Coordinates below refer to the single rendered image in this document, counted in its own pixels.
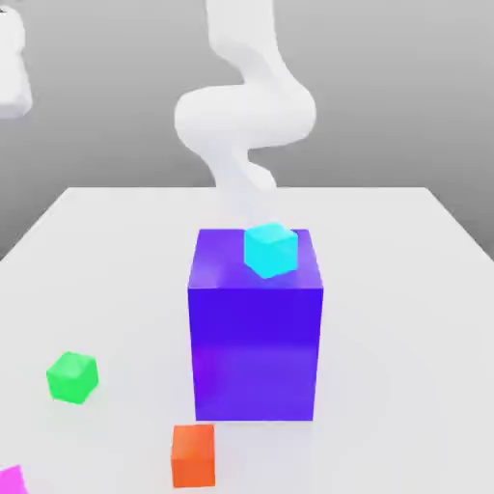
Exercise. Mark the small green cube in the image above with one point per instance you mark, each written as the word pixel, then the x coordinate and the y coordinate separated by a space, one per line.
pixel 71 380

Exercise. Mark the small cyan cube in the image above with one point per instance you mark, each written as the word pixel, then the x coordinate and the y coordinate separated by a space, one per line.
pixel 270 251

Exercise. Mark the small magenta cube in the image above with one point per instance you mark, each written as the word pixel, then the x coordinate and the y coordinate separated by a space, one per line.
pixel 10 481

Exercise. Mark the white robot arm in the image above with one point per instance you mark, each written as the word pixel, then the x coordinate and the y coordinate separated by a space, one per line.
pixel 247 115

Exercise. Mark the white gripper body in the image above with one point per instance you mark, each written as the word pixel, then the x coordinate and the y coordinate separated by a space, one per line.
pixel 13 87

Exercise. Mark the small orange cube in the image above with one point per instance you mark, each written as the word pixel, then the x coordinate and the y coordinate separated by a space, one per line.
pixel 193 457

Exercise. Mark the large purple box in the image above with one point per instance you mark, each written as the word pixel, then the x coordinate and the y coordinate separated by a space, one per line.
pixel 254 347

